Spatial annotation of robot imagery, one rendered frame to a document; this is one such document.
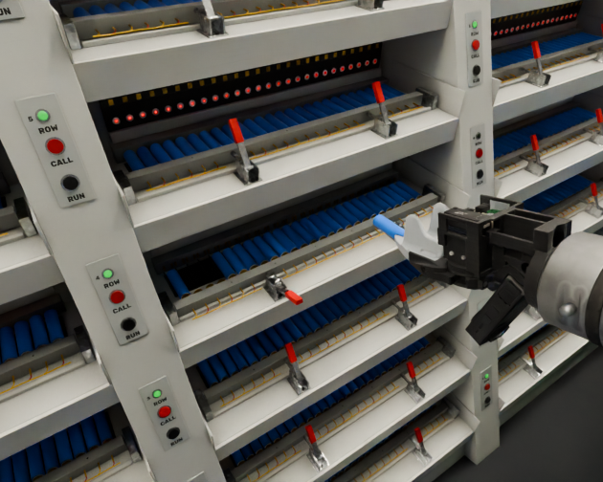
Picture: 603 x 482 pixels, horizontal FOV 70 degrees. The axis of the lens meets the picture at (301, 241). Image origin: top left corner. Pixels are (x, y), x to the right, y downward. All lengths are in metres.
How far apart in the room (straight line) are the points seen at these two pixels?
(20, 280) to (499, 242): 0.53
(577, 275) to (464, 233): 0.12
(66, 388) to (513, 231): 0.59
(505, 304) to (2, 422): 0.62
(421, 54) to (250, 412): 0.73
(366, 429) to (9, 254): 0.74
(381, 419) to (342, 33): 0.76
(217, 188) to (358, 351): 0.44
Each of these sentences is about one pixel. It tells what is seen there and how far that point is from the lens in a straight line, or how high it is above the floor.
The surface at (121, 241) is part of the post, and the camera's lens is 0.59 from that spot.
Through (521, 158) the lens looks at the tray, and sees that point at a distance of 1.17.
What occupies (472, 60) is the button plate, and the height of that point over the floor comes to 1.00.
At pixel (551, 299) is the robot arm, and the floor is 0.84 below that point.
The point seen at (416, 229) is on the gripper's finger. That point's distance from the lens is 0.53.
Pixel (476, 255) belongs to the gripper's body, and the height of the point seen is 0.85.
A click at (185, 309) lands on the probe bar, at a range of 0.70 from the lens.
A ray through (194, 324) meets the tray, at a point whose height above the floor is 0.73.
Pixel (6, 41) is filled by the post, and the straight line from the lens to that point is 0.57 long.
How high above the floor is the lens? 1.07
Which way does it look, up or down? 22 degrees down
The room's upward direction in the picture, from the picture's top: 12 degrees counter-clockwise
